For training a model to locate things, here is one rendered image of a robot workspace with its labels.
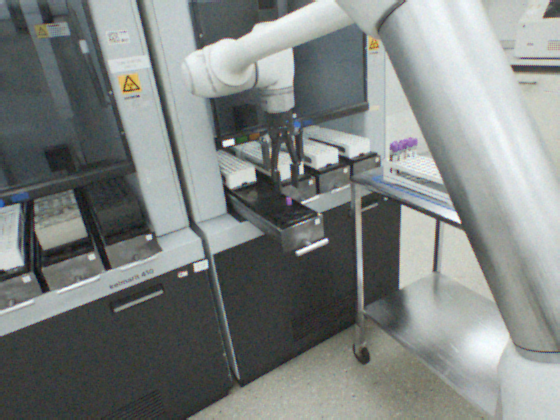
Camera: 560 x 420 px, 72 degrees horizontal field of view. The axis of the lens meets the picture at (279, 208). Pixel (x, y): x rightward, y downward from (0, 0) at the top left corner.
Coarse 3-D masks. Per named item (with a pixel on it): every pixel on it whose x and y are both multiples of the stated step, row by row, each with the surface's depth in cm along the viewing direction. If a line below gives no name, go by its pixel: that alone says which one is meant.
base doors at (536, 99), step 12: (528, 84) 257; (540, 84) 251; (552, 84) 245; (528, 96) 260; (540, 96) 254; (552, 96) 248; (540, 108) 256; (552, 108) 250; (540, 120) 258; (552, 120) 252; (552, 132) 254; (552, 144) 256; (552, 156) 259
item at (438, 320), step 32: (352, 192) 126; (384, 192) 112; (416, 192) 109; (352, 224) 132; (448, 224) 94; (352, 256) 138; (416, 288) 154; (448, 288) 152; (384, 320) 140; (416, 320) 139; (448, 320) 137; (480, 320) 135; (416, 352) 126; (448, 352) 124; (480, 352) 123; (448, 384) 115; (480, 384) 112
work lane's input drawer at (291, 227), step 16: (224, 192) 129; (240, 192) 128; (256, 192) 126; (272, 192) 125; (240, 208) 121; (256, 208) 112; (272, 208) 114; (288, 208) 113; (304, 208) 110; (256, 224) 113; (272, 224) 104; (288, 224) 101; (304, 224) 103; (320, 224) 106; (288, 240) 102; (304, 240) 105
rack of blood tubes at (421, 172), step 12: (420, 156) 117; (384, 168) 118; (396, 168) 113; (408, 168) 109; (420, 168) 108; (432, 168) 108; (396, 180) 115; (408, 180) 111; (420, 180) 111; (432, 180) 103; (420, 192) 108; (432, 192) 104; (444, 192) 106
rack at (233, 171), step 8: (224, 152) 150; (224, 160) 141; (232, 160) 140; (240, 160) 139; (224, 168) 133; (232, 168) 132; (240, 168) 131; (248, 168) 130; (224, 176) 130; (232, 176) 127; (240, 176) 129; (248, 176) 130; (224, 184) 132; (232, 184) 128; (240, 184) 130
